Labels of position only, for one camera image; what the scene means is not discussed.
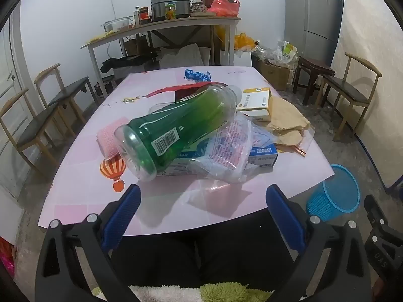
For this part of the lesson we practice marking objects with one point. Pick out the white wrapped mattress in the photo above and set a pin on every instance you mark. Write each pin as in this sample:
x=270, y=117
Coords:
x=371, y=69

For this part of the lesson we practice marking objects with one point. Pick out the blue plastic waste basket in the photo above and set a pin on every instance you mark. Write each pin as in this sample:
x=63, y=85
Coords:
x=327, y=204

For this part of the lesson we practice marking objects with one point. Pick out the wooden side table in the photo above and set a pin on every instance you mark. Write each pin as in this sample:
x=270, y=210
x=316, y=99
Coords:
x=176, y=23

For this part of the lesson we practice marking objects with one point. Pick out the red lid sauce jar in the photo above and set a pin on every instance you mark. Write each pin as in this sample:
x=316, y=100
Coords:
x=144, y=15

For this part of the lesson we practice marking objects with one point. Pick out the small cardboard box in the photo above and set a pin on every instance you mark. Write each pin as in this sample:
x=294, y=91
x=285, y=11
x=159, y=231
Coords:
x=135, y=45

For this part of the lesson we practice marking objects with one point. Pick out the blue candy wrapper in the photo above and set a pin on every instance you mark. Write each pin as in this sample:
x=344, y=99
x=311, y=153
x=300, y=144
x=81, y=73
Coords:
x=196, y=75

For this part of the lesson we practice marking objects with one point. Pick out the yellow white medicine box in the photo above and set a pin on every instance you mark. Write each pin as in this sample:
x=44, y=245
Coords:
x=255, y=100

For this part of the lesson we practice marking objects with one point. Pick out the grey refrigerator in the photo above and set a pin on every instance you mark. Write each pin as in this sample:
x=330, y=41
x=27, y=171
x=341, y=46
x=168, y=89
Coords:
x=311, y=12

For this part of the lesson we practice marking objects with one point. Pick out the pink balloon print tablecloth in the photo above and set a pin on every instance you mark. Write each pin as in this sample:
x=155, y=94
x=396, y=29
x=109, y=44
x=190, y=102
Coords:
x=88, y=192

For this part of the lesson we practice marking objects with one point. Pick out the white sack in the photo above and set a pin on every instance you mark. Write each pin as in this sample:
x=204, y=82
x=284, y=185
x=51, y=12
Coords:
x=182, y=55

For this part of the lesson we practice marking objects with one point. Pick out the fuzzy white green garment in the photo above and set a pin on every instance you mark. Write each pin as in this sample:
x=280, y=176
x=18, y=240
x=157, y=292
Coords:
x=201, y=294

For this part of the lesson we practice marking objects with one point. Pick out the white door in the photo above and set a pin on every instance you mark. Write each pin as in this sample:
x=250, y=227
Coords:
x=12, y=85

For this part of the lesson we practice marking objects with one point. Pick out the patterned ceramic bowl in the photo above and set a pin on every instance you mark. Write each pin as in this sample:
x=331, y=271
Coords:
x=197, y=7

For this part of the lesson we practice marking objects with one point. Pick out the red wrapper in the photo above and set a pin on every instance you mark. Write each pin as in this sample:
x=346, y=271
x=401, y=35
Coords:
x=157, y=92

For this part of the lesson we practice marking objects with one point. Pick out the green plastic bottle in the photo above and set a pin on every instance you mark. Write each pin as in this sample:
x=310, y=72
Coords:
x=176, y=122

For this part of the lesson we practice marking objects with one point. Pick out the yellow plastic bag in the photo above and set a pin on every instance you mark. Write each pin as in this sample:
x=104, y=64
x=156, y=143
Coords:
x=244, y=41

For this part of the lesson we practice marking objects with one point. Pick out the pile of clear plastic bags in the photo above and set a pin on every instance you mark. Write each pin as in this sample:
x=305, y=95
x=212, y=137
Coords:
x=277, y=53

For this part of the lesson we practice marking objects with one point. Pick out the blue white carton box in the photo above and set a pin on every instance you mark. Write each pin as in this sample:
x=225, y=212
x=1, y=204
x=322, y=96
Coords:
x=264, y=158

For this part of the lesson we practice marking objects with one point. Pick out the pink red bag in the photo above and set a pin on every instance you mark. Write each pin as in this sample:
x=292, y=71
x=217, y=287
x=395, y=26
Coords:
x=6, y=258

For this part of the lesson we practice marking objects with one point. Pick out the grey rice cooker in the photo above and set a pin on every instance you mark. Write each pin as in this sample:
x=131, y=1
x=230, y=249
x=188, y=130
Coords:
x=179, y=6

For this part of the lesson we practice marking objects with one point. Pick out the yellow packet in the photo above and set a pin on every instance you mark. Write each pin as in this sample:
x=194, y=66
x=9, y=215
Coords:
x=96, y=37

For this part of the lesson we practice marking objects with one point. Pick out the white chest freezer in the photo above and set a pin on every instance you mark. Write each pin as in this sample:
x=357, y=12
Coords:
x=243, y=59

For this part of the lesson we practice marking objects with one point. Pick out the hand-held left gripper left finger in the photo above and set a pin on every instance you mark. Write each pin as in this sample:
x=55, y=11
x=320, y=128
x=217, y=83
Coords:
x=122, y=217

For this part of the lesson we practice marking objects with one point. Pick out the black cloth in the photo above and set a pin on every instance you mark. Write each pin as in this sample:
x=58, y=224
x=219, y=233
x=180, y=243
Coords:
x=126, y=63

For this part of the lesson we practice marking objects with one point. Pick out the pink cloth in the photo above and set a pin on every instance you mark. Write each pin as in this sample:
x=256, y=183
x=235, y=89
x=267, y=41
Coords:
x=107, y=135

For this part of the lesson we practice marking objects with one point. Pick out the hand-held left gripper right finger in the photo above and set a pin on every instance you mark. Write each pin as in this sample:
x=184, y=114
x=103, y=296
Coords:
x=285, y=220

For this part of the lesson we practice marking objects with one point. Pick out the brown paper bag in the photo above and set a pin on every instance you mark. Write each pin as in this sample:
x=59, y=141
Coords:
x=285, y=116

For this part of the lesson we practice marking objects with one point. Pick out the large cardboard box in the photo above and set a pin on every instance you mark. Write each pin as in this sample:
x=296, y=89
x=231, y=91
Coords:
x=274, y=75

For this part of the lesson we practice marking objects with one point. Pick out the black trousers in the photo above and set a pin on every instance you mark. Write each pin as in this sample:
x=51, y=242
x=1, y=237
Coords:
x=195, y=258

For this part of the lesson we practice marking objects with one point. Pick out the clear glass bowl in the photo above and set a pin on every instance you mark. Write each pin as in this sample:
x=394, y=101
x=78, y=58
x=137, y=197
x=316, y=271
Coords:
x=118, y=25

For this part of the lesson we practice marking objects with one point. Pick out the wooden chair with dark seat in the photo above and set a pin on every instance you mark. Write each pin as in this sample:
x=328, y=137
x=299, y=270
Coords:
x=69, y=91
x=34, y=129
x=349, y=89

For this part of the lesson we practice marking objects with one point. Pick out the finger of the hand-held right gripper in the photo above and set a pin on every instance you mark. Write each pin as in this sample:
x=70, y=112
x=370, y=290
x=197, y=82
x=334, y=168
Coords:
x=376, y=214

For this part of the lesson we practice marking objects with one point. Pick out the dark wooden stool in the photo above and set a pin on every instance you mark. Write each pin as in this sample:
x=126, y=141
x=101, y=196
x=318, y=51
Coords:
x=314, y=66

